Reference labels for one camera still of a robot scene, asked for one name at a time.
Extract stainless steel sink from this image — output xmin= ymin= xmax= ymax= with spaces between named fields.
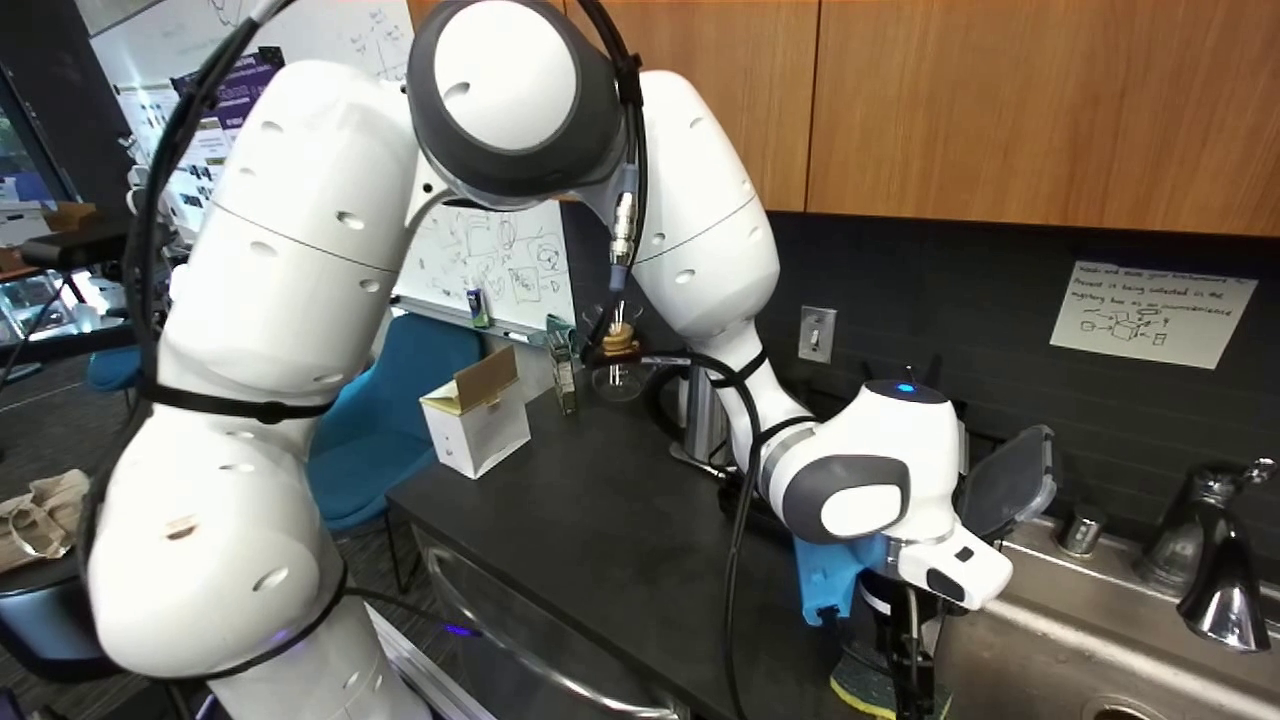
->
xmin=935 ymin=525 xmax=1280 ymax=720

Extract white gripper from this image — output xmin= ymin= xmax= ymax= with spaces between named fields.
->
xmin=870 ymin=525 xmax=1012 ymax=720

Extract white paper note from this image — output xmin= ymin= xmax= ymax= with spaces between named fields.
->
xmin=1046 ymin=258 xmax=1255 ymax=372

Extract green yellow sponge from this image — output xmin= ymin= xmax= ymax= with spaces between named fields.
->
xmin=827 ymin=651 xmax=950 ymax=720

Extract chrome sink faucet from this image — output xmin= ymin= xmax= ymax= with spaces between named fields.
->
xmin=1134 ymin=454 xmax=1276 ymax=651

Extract dark container lid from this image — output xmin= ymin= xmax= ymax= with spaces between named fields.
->
xmin=957 ymin=423 xmax=1055 ymax=538

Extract glass pour-over coffee maker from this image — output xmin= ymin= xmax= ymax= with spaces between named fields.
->
xmin=586 ymin=305 xmax=645 ymax=402

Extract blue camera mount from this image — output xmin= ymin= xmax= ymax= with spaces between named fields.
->
xmin=790 ymin=535 xmax=888 ymax=628

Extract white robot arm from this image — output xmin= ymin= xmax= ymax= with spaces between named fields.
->
xmin=89 ymin=0 xmax=1012 ymax=720

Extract wooden wall cabinets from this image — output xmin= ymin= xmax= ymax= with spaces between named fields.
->
xmin=605 ymin=0 xmax=1280 ymax=240

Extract white cardboard box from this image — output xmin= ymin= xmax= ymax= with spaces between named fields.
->
xmin=419 ymin=348 xmax=531 ymax=479

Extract wall power outlet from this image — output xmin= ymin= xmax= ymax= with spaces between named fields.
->
xmin=796 ymin=305 xmax=835 ymax=362

